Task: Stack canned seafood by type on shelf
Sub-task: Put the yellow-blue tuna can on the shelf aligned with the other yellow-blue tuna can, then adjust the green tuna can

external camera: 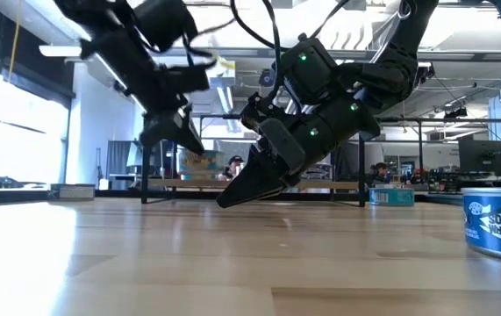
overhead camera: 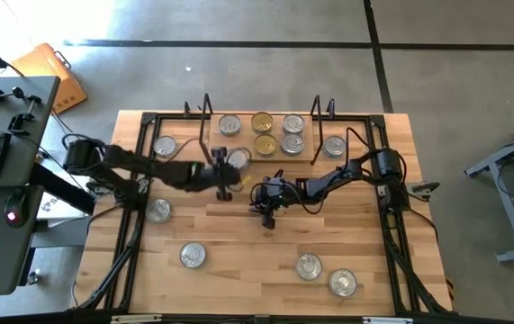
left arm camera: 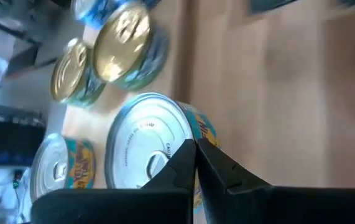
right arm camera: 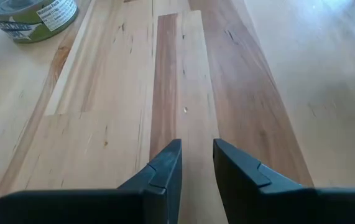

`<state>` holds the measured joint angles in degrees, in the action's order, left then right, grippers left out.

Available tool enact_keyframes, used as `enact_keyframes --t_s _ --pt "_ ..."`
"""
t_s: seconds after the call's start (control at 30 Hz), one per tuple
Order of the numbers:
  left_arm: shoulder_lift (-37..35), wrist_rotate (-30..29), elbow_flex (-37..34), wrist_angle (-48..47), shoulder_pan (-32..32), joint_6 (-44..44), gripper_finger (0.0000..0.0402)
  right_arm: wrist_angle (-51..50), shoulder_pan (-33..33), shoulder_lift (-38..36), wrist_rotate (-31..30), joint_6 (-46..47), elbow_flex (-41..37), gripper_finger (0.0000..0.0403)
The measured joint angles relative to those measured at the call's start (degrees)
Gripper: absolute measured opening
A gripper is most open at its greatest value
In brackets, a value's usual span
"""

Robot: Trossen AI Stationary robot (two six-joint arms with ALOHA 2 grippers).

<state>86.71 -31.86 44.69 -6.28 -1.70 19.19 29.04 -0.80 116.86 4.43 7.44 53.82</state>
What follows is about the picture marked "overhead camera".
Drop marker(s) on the grey metal table base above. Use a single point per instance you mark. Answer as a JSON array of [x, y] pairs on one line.
[[511, 216]]

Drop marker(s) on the gold-lid green label can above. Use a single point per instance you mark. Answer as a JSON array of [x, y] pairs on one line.
[[265, 145], [261, 122]]

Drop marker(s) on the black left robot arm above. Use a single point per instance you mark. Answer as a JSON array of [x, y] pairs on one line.
[[148, 164]]

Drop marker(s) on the black diagonal desk strut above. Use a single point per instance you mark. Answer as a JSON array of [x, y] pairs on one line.
[[54, 184]]

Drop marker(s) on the grey black clip device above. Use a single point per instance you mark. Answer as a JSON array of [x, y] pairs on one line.
[[425, 188]]

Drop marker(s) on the white printed box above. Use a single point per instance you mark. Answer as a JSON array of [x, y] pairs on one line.
[[51, 206]]

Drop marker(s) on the silver-lid blue label can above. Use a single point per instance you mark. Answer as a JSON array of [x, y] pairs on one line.
[[309, 266], [342, 282], [293, 124], [292, 144]]

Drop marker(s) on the black computer mouse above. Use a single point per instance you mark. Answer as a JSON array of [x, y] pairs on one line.
[[15, 209]]

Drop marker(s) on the silver-lid green label can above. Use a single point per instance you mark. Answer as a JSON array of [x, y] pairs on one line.
[[334, 146], [165, 146]]

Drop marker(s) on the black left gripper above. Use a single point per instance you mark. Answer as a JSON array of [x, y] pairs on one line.
[[207, 175]]

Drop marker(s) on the small metal desk foot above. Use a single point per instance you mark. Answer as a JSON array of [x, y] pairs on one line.
[[33, 277]]

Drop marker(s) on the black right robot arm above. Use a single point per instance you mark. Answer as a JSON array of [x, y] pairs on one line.
[[328, 182]]

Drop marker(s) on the silver metal bracket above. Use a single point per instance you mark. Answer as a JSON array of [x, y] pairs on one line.
[[387, 320], [135, 319]]

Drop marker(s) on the orange plastic case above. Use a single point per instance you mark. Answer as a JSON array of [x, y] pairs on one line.
[[40, 63]]

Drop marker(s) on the wooden shelf black metal frame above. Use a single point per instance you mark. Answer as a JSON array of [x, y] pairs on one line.
[[215, 140]]

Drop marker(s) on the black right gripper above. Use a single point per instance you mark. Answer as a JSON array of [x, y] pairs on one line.
[[272, 193]]

